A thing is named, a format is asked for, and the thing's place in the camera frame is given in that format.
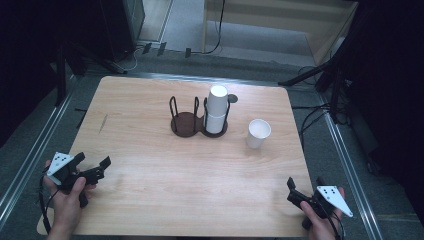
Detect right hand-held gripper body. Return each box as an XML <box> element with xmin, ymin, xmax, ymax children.
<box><xmin>287</xmin><ymin>185</ymin><xmax>354</xmax><ymax>220</ymax></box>

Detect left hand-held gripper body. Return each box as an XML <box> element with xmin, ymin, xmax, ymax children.
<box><xmin>46</xmin><ymin>152</ymin><xmax>108</xmax><ymax>208</ymax></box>

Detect white paper cup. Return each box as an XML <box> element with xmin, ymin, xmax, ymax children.
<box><xmin>246</xmin><ymin>118</ymin><xmax>272</xmax><ymax>150</ymax></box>
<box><xmin>206</xmin><ymin>85</ymin><xmax>230</xmax><ymax>118</ymax></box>
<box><xmin>203</xmin><ymin>111</ymin><xmax>228</xmax><ymax>135</ymax></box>

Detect dark wire cup holder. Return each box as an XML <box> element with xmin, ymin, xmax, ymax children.
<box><xmin>168</xmin><ymin>95</ymin><xmax>232</xmax><ymax>139</ymax></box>

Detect person's right hand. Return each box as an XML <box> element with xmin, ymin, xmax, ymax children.
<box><xmin>300</xmin><ymin>201</ymin><xmax>343</xmax><ymax>240</ymax></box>

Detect person's left hand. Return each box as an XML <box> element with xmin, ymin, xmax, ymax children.
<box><xmin>43</xmin><ymin>159</ymin><xmax>97</xmax><ymax>231</ymax></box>

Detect black tripod stand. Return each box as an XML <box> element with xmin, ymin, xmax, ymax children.
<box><xmin>278</xmin><ymin>33</ymin><xmax>356</xmax><ymax>125</ymax></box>

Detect black cabinet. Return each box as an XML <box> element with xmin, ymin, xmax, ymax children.
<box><xmin>99</xmin><ymin>0</ymin><xmax>146</xmax><ymax>63</ymax></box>

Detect metal floor rail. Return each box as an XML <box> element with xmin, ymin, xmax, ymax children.
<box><xmin>318</xmin><ymin>93</ymin><xmax>385</xmax><ymax>240</ymax></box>
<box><xmin>0</xmin><ymin>75</ymin><xmax>78</xmax><ymax>231</ymax></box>

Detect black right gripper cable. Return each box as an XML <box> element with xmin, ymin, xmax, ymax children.
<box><xmin>324</xmin><ymin>206</ymin><xmax>346</xmax><ymax>240</ymax></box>

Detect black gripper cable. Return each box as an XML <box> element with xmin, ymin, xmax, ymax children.
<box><xmin>324</xmin><ymin>206</ymin><xmax>346</xmax><ymax>240</ymax></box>
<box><xmin>38</xmin><ymin>166</ymin><xmax>59</xmax><ymax>236</ymax></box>

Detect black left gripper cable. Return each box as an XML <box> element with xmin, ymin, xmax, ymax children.
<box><xmin>38</xmin><ymin>166</ymin><xmax>59</xmax><ymax>236</ymax></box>

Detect black floor cables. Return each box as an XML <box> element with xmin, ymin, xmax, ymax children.
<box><xmin>291</xmin><ymin>65</ymin><xmax>351</xmax><ymax>151</ymax></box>

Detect black camera stand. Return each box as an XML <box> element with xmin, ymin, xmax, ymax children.
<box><xmin>49</xmin><ymin>41</ymin><xmax>128</xmax><ymax>107</ymax></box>

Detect white floor cable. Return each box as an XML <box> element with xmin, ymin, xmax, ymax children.
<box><xmin>125</xmin><ymin>44</ymin><xmax>144</xmax><ymax>73</ymax></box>

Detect black hanging cable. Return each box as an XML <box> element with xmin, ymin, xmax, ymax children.
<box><xmin>199</xmin><ymin>0</ymin><xmax>226</xmax><ymax>56</ymax></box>

